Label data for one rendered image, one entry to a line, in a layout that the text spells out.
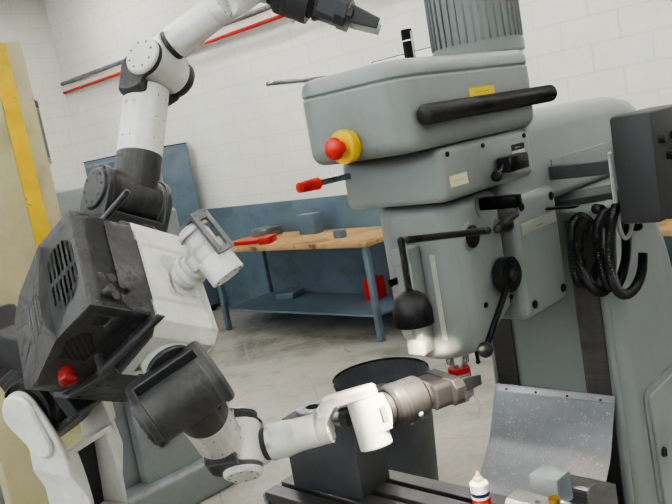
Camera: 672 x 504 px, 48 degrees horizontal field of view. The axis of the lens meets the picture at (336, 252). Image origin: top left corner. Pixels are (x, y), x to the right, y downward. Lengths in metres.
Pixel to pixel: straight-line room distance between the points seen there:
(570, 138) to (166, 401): 1.08
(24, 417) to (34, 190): 1.42
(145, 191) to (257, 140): 6.70
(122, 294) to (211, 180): 7.64
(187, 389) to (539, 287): 0.77
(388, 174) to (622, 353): 0.75
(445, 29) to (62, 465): 1.17
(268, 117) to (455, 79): 6.65
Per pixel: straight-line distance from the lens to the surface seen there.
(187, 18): 1.58
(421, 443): 3.63
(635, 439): 1.95
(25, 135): 2.90
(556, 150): 1.75
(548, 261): 1.67
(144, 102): 1.56
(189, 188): 8.89
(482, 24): 1.64
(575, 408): 1.92
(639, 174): 1.54
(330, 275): 7.76
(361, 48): 7.07
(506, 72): 1.56
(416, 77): 1.31
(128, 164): 1.51
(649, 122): 1.52
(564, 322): 1.88
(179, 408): 1.25
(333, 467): 1.90
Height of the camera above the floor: 1.78
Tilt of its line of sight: 9 degrees down
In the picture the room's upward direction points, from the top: 10 degrees counter-clockwise
